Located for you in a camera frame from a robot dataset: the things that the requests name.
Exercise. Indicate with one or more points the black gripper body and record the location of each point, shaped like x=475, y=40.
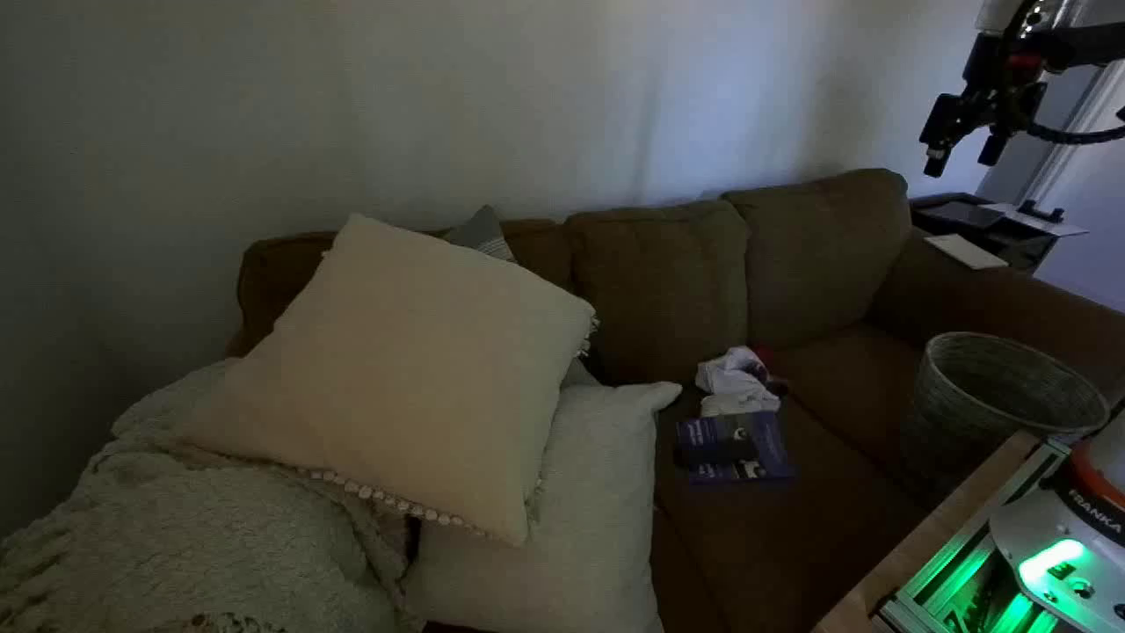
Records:
x=959, y=116

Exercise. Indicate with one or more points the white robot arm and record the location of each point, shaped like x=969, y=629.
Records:
x=1019, y=47

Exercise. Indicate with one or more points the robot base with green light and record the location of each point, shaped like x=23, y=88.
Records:
x=1047, y=552

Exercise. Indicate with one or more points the brown fabric couch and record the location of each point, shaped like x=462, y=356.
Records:
x=843, y=294

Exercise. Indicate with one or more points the dark side table with items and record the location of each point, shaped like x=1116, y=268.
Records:
x=1019, y=234

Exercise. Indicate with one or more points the grey woven basket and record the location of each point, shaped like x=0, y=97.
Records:
x=976, y=393

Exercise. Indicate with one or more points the white crumpled cloth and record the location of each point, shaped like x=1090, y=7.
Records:
x=736, y=383

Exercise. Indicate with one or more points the small grey pillow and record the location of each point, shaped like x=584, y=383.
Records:
x=482, y=234

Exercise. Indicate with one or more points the white lower pillow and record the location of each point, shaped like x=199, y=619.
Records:
x=584, y=563

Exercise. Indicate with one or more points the large cream square pillow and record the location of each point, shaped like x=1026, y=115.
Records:
x=412, y=370

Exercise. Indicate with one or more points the light knitted throw blanket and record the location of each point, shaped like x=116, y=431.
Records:
x=171, y=540

